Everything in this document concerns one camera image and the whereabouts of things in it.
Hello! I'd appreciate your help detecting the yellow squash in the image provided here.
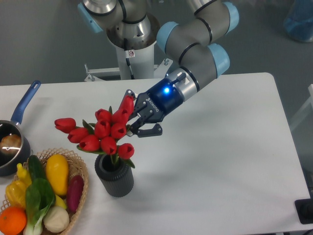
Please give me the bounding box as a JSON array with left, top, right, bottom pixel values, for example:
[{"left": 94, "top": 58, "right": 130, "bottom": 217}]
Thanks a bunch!
[{"left": 46, "top": 154, "right": 69, "bottom": 196}]

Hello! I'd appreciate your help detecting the dark grey ribbed vase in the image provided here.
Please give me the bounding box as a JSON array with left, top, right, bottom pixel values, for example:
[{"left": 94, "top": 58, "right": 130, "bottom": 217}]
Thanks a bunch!
[{"left": 94, "top": 155, "right": 134, "bottom": 197}]

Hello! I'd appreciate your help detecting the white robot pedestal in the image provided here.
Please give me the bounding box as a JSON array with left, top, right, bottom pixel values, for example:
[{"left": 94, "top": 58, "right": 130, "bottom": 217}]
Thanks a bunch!
[{"left": 85, "top": 13, "right": 173, "bottom": 81}]

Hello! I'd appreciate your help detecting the blue handled saucepan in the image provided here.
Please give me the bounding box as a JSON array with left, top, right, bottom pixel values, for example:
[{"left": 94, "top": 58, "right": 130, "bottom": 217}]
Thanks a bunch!
[{"left": 0, "top": 80, "right": 41, "bottom": 177}]

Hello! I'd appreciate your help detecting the beige round mushroom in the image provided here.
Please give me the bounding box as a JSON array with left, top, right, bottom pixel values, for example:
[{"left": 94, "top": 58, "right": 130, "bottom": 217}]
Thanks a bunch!
[{"left": 44, "top": 206, "right": 69, "bottom": 233}]

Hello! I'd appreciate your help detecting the small yellow fruit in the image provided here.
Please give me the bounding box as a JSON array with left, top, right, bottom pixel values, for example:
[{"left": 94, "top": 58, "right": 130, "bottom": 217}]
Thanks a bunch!
[{"left": 54, "top": 195, "right": 67, "bottom": 210}]

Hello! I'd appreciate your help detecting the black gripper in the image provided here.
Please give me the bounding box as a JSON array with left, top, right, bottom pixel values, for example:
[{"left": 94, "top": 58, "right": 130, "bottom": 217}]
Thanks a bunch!
[{"left": 121, "top": 78, "right": 183, "bottom": 138}]

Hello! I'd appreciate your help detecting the black cable on pedestal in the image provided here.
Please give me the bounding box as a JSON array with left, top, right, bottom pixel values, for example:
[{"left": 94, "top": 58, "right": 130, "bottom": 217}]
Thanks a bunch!
[{"left": 123, "top": 38, "right": 135, "bottom": 80}]

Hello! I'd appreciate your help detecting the green bok choy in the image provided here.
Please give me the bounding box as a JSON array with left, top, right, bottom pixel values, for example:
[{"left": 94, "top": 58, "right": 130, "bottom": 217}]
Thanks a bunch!
[{"left": 23, "top": 178, "right": 55, "bottom": 235}]

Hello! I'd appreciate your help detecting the blue translucent container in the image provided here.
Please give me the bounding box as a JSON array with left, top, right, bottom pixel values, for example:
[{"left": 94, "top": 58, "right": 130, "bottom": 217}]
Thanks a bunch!
[{"left": 283, "top": 0, "right": 313, "bottom": 43}]

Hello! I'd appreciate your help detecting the white frame at right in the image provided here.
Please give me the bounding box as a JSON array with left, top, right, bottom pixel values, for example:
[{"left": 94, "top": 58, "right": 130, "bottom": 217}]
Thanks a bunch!
[{"left": 289, "top": 84, "right": 313, "bottom": 132}]

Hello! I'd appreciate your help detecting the black device at edge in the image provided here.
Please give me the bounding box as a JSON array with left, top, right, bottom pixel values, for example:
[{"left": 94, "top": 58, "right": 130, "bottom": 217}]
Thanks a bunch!
[{"left": 294, "top": 199, "right": 313, "bottom": 224}]

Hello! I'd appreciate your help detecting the yellow bell pepper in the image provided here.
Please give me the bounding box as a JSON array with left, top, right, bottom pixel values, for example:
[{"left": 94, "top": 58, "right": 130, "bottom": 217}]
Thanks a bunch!
[{"left": 5, "top": 180, "right": 26, "bottom": 209}]

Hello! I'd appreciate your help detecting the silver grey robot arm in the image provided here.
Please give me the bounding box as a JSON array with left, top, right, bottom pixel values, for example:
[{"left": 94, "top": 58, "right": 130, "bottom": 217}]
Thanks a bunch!
[{"left": 78, "top": 0, "right": 239, "bottom": 137}]

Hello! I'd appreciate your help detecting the brown bread bun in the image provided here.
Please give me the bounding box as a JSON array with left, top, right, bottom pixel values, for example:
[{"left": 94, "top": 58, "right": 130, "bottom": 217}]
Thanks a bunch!
[{"left": 0, "top": 134, "right": 22, "bottom": 155}]

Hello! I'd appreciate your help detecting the purple eggplant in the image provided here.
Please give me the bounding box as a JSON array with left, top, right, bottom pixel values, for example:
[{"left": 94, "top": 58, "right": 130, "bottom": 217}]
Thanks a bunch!
[{"left": 67, "top": 175, "right": 84, "bottom": 212}]

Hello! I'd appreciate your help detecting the red tulip bouquet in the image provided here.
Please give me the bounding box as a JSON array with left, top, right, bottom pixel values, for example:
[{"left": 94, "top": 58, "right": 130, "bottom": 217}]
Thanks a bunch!
[{"left": 54, "top": 95, "right": 135, "bottom": 168}]

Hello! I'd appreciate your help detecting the orange fruit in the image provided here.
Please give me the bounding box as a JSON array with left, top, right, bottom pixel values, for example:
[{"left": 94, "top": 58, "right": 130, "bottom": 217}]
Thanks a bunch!
[{"left": 0, "top": 207, "right": 26, "bottom": 235}]

